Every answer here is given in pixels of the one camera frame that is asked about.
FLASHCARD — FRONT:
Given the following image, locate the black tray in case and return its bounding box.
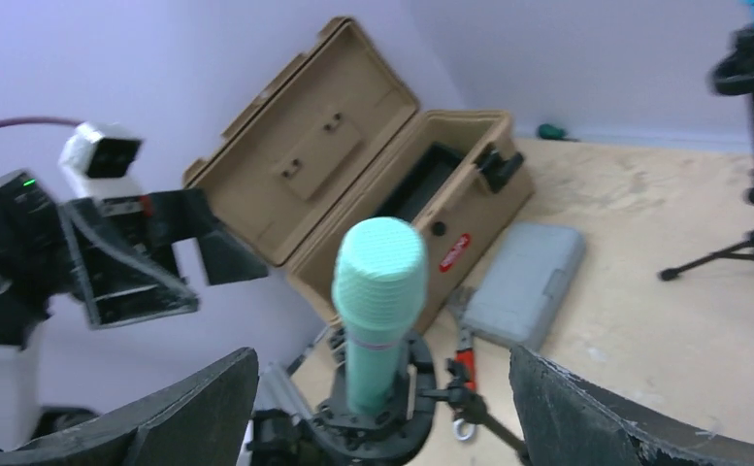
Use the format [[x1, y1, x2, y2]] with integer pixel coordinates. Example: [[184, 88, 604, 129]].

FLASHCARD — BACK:
[[375, 143, 464, 222]]

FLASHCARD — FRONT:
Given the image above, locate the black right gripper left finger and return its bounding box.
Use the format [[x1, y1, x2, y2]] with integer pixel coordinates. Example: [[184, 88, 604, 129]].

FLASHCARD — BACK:
[[0, 348, 259, 466]]

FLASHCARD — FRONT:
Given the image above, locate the black round-base shock-mount stand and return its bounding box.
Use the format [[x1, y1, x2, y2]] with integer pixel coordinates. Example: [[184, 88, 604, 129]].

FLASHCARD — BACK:
[[238, 330, 530, 465]]

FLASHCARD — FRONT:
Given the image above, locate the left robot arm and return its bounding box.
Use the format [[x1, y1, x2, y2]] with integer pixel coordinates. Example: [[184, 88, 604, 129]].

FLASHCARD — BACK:
[[0, 170, 268, 449]]

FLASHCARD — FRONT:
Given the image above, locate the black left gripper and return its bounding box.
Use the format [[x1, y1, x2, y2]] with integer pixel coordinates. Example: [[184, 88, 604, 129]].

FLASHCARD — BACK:
[[57, 189, 269, 330]]

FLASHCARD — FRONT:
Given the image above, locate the tan plastic tool case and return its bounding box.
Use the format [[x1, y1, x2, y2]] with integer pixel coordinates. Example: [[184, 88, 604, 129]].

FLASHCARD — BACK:
[[183, 17, 535, 331]]

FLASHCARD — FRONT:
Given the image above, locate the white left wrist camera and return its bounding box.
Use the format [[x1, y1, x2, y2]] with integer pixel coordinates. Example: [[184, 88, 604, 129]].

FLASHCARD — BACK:
[[58, 121, 143, 199]]

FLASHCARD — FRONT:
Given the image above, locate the green screwdriver handle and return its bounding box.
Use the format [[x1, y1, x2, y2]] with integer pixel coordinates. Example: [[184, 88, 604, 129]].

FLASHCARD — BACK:
[[536, 123, 577, 142]]

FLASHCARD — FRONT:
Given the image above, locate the red adjustable wrench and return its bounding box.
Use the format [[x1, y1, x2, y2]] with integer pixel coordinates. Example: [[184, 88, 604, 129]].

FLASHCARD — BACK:
[[446, 286, 476, 442]]

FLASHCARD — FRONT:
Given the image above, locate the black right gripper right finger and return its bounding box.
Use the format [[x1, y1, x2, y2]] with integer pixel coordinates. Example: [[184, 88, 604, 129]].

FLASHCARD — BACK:
[[509, 346, 754, 466]]

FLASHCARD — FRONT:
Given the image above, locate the green microphone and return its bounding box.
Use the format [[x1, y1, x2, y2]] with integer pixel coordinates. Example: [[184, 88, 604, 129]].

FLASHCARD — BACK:
[[332, 216, 428, 415]]

